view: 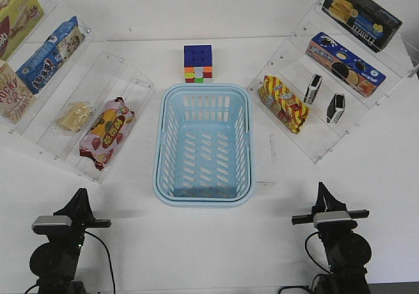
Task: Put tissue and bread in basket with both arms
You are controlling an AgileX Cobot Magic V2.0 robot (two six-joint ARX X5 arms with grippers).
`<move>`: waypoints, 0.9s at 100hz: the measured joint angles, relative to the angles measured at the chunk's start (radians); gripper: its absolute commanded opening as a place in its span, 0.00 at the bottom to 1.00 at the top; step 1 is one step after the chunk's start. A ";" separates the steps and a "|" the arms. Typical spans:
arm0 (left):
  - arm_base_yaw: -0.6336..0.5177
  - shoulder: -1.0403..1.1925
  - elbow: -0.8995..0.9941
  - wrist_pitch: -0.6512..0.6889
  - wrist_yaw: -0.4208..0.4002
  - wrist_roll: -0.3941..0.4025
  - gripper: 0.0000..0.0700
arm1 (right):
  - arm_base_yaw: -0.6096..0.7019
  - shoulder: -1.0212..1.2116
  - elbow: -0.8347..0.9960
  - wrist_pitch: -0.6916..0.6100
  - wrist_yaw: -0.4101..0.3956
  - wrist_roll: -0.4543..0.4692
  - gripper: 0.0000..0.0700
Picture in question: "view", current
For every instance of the black Franzzi biscuit box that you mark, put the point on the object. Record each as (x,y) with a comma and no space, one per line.
(372,24)

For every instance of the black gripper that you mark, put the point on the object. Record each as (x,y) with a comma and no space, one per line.
(340,241)
(77,217)

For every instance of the pink strawberry snack bag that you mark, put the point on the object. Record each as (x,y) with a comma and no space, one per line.
(105,137)

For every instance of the beige Pocky box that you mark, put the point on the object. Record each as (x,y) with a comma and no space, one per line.
(16,98)

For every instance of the red yellow striped snack bag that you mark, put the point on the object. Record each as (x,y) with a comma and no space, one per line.
(283,103)

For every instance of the multicolour puzzle cube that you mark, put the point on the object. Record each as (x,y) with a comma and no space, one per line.
(198,64)

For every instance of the yellow-green snack box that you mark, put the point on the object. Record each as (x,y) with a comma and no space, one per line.
(18,19)

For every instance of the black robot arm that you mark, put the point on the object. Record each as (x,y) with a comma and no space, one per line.
(341,276)
(55,262)

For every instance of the clear acrylic right shelf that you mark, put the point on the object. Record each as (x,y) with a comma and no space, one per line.
(291,64)

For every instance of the blue sandwich cookie box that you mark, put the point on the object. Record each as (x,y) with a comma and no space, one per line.
(344,64)

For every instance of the clear acrylic shelf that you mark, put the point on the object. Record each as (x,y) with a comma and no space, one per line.
(91,74)
(291,64)

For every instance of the light blue plastic basket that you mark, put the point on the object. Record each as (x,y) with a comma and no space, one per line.
(204,148)

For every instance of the clear acrylic left shelf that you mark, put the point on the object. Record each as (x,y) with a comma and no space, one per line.
(91,74)

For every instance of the black white tissue pack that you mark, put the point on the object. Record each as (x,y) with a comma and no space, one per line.
(312,89)

